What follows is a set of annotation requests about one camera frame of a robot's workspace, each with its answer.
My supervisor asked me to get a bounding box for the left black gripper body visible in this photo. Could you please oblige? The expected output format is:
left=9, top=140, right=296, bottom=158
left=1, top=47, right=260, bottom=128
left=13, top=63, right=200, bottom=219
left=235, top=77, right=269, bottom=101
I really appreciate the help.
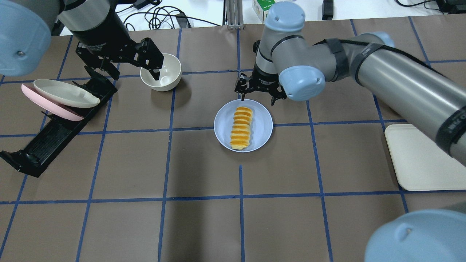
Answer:
left=73, top=15, right=138, bottom=67

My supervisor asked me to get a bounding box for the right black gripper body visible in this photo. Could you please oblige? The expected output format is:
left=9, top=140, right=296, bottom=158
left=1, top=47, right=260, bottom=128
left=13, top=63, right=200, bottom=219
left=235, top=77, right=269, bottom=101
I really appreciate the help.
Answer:
left=245, top=67, right=284, bottom=96

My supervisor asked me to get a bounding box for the blue plate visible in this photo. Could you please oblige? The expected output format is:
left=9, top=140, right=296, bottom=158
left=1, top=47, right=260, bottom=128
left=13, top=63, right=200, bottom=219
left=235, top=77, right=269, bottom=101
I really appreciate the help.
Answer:
left=214, top=99, right=273, bottom=152

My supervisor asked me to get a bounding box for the yellow spiral bread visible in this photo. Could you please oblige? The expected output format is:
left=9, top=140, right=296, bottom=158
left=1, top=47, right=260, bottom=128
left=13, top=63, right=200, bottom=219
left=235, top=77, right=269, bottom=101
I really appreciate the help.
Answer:
left=230, top=106, right=253, bottom=151

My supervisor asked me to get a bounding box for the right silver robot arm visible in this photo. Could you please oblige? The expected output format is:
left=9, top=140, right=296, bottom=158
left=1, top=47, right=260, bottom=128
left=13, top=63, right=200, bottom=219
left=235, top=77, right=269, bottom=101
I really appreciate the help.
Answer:
left=235, top=1, right=466, bottom=262

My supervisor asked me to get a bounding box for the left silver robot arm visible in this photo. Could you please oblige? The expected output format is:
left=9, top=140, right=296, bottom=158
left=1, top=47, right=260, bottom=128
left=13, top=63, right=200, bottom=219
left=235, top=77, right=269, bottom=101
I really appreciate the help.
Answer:
left=0, top=0, right=164, bottom=80

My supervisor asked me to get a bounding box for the cream plate in rack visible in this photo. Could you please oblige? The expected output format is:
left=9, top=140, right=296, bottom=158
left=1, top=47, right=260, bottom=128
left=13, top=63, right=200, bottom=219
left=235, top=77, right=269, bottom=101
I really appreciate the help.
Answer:
left=33, top=79, right=100, bottom=109

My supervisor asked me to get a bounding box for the pink plate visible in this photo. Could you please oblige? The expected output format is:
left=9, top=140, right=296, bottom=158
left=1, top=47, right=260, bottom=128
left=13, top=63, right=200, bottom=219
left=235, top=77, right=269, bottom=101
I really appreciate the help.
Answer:
left=21, top=84, right=84, bottom=122

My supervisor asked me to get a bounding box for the black plate rack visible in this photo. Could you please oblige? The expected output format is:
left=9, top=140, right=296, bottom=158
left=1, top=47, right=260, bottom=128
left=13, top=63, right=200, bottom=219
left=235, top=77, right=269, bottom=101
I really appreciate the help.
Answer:
left=1, top=67, right=118, bottom=178

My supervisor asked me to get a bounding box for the cream bowl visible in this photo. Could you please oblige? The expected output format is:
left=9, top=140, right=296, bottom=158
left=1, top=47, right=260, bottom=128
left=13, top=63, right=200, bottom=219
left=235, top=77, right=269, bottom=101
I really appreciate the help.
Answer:
left=140, top=53, right=182, bottom=92

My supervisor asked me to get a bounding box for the black power adapter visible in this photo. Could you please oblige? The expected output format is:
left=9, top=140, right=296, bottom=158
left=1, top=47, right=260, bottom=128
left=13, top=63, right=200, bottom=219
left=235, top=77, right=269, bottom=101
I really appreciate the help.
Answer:
left=133, top=0, right=160, bottom=10

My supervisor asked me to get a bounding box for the green white carton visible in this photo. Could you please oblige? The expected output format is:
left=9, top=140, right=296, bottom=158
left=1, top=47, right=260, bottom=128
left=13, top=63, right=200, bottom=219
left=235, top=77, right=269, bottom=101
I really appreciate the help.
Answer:
left=252, top=0, right=275, bottom=23

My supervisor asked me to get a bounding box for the white rectangular tray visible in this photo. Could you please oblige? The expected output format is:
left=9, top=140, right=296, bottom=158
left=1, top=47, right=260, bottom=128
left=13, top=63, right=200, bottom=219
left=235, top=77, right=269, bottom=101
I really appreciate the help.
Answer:
left=384, top=124, right=466, bottom=192

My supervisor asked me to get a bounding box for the aluminium frame post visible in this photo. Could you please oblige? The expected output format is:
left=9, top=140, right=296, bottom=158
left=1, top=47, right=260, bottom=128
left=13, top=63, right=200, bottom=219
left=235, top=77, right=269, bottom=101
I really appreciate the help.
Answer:
left=224, top=0, right=244, bottom=30

